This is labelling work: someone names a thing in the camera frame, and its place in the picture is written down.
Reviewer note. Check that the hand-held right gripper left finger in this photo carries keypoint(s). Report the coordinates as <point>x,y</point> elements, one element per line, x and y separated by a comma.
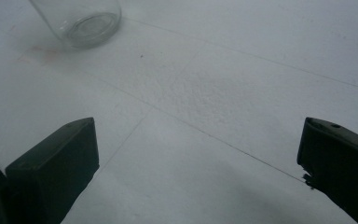
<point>52,168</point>

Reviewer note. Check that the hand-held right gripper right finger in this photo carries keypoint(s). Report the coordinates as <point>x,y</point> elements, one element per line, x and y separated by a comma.
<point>341,161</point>

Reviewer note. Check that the clear glass jar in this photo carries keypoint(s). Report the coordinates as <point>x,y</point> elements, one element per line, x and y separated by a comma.
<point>84,23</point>

